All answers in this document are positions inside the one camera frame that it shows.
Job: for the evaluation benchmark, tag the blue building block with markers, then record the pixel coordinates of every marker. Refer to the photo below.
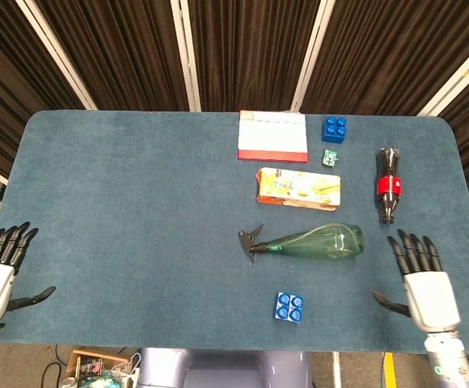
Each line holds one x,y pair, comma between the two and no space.
334,129

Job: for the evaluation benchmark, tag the blue block with white rings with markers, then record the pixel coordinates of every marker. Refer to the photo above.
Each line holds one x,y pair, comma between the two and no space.
289,307

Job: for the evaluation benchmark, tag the small green card box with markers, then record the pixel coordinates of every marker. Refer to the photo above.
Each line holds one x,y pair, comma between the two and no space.
329,157

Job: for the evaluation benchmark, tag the cola bottle with red label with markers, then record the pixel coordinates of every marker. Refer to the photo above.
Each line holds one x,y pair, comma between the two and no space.
389,184

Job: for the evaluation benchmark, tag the green spray bottle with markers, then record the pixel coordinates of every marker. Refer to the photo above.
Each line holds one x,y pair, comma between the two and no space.
315,243

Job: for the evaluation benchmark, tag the white and red desk calendar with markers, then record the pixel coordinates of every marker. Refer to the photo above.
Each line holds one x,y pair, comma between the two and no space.
272,137

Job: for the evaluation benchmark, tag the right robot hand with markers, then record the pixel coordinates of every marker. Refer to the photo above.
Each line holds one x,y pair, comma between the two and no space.
430,299

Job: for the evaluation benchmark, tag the robot torso base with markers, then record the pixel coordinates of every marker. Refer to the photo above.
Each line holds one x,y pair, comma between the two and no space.
222,368

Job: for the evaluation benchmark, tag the blue table mat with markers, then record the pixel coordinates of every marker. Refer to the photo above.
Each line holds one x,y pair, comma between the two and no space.
137,226

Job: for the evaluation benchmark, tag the white folding screen frame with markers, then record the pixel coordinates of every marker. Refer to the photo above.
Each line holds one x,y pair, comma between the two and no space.
186,52
56,52
457,81
311,52

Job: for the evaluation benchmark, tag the cardboard box of clutter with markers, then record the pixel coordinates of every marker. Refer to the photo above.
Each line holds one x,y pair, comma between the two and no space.
97,365

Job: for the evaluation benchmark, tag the yellow snack box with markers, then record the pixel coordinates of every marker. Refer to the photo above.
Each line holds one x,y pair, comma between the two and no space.
299,190

